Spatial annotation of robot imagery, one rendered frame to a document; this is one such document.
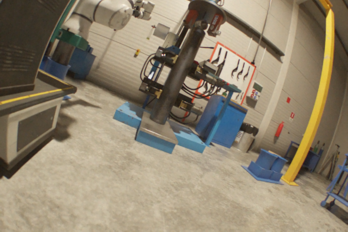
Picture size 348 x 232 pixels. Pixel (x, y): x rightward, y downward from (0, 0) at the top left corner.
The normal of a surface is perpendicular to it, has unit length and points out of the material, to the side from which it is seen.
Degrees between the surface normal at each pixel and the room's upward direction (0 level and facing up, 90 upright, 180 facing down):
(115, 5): 71
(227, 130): 90
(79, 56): 90
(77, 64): 90
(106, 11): 105
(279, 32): 90
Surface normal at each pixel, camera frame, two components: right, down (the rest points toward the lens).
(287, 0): 0.15, 0.11
